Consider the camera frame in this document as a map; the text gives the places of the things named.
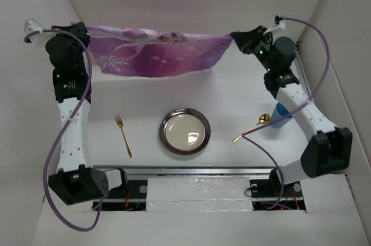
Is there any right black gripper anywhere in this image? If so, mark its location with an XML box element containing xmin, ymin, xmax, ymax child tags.
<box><xmin>232</xmin><ymin>25</ymin><xmax>276</xmax><ymax>73</ymax></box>

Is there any purple Elsa cloth placemat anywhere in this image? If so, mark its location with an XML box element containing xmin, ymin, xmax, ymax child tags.
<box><xmin>85</xmin><ymin>24</ymin><xmax>232</xmax><ymax>78</ymax></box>

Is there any gold fork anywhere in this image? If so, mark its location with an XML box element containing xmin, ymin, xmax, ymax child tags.
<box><xmin>115</xmin><ymin>114</ymin><xmax>133</xmax><ymax>158</ymax></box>

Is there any steel plate with cream centre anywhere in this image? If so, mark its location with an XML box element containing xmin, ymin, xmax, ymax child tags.
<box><xmin>159</xmin><ymin>108</ymin><xmax>212</xmax><ymax>155</ymax></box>

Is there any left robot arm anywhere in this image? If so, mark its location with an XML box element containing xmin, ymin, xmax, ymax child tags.
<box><xmin>45</xmin><ymin>22</ymin><xmax>130</xmax><ymax>205</ymax></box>

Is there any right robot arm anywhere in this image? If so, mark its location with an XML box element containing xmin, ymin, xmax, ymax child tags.
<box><xmin>231</xmin><ymin>26</ymin><xmax>352</xmax><ymax>197</ymax></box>

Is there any blue plastic cup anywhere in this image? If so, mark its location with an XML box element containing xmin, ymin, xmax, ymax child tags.
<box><xmin>270</xmin><ymin>103</ymin><xmax>292</xmax><ymax>129</ymax></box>

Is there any gold spoon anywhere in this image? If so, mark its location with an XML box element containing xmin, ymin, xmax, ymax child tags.
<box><xmin>233</xmin><ymin>113</ymin><xmax>271</xmax><ymax>142</ymax></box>

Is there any white foam block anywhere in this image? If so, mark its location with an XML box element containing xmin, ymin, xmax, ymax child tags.
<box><xmin>146</xmin><ymin>176</ymin><xmax>253</xmax><ymax>212</ymax></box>

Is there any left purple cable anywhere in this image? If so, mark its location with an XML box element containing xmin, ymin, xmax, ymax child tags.
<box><xmin>23</xmin><ymin>28</ymin><xmax>103</xmax><ymax>232</ymax></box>

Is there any purple cable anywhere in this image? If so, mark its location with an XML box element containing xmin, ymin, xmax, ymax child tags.
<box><xmin>242</xmin><ymin>17</ymin><xmax>332</xmax><ymax>209</ymax></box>
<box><xmin>23</xmin><ymin>28</ymin><xmax>103</xmax><ymax>232</ymax></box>

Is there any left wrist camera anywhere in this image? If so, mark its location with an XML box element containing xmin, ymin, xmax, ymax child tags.
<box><xmin>24</xmin><ymin>19</ymin><xmax>43</xmax><ymax>34</ymax></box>

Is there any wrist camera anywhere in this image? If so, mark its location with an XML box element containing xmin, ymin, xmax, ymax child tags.
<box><xmin>24</xmin><ymin>19</ymin><xmax>43</xmax><ymax>34</ymax></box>
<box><xmin>264</xmin><ymin>14</ymin><xmax>286</xmax><ymax>35</ymax></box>

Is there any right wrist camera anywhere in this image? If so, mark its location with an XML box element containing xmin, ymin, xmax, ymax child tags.
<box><xmin>264</xmin><ymin>14</ymin><xmax>286</xmax><ymax>35</ymax></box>

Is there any aluminium right side rail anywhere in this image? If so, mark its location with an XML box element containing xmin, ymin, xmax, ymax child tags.
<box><xmin>292</xmin><ymin>45</ymin><xmax>312</xmax><ymax>97</ymax></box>

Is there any aluminium rail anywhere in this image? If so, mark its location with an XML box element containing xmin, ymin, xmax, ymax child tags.
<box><xmin>95</xmin><ymin>165</ymin><xmax>273</xmax><ymax>176</ymax></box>
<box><xmin>292</xmin><ymin>45</ymin><xmax>312</xmax><ymax>97</ymax></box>

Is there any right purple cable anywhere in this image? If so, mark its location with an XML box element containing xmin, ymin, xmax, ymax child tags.
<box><xmin>242</xmin><ymin>17</ymin><xmax>332</xmax><ymax>209</ymax></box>

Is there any aluminium front rail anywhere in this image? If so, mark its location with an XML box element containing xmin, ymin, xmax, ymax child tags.
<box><xmin>95</xmin><ymin>165</ymin><xmax>273</xmax><ymax>176</ymax></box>

